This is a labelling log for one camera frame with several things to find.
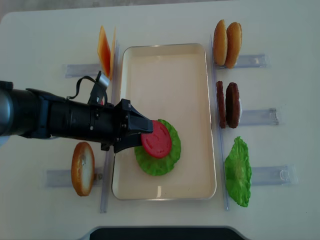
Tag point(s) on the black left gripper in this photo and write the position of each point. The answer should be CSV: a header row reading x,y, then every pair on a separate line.
x,y
98,123

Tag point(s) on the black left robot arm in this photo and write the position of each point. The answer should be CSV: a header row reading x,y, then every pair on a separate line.
x,y
36,114

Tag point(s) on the green lettuce leaf on tray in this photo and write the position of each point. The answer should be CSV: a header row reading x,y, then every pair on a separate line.
x,y
160,166

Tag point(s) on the bread slice with white crumb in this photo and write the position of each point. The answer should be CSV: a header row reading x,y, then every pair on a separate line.
x,y
83,169

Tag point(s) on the orange cheese slice outer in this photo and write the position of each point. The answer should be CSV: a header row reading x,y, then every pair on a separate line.
x,y
104,52

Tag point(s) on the brown meat patty inner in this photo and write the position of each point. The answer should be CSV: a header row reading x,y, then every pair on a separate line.
x,y
221,104

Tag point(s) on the brown meat patty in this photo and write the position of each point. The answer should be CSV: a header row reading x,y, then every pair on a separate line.
x,y
232,105
221,104

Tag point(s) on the brown meat patty outer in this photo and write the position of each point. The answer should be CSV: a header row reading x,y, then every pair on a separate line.
x,y
232,105

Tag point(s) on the green lettuce leaf upright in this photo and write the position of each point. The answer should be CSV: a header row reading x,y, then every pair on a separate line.
x,y
238,173

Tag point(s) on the cream rectangular metal tray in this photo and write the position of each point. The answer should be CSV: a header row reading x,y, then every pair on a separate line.
x,y
169,82

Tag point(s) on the golden bun half inner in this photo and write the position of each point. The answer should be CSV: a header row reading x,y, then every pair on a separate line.
x,y
220,43

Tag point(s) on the golden bun half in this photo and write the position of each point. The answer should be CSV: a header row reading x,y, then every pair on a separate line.
x,y
234,43
220,43

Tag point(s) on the golden bun half outer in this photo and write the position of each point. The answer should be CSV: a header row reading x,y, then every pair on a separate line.
x,y
234,43

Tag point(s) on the long clear rail left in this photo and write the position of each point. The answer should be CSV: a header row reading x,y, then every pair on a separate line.
x,y
109,157

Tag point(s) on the long clear rail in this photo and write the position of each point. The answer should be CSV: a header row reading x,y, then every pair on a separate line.
x,y
109,157
220,142

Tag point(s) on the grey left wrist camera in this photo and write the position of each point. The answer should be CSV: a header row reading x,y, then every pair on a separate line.
x,y
102,80

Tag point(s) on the clear rail for cheese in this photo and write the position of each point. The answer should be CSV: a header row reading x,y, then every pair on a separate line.
x,y
80,70

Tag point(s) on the clear rail for bread slice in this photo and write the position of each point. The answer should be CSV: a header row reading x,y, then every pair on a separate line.
x,y
63,178

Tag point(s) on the long clear rail right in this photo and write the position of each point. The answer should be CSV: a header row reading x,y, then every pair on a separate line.
x,y
220,142

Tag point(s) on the clear rail for patties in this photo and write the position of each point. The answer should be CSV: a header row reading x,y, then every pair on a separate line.
x,y
260,117

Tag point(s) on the clear rail for buns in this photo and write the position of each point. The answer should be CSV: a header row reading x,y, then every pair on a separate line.
x,y
252,61

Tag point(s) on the clear rail for lettuce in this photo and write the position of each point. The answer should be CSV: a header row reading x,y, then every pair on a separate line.
x,y
274,175

